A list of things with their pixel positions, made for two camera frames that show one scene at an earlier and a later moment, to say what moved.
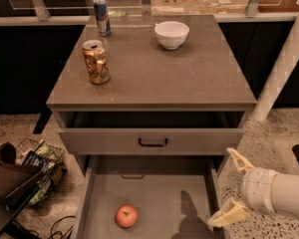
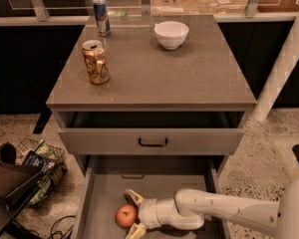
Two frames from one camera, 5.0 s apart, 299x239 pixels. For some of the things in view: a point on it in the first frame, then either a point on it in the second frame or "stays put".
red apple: [126, 215] stays put
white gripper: [257, 189] → [148, 213]
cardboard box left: [173, 0] stays put
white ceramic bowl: [171, 34] stays put
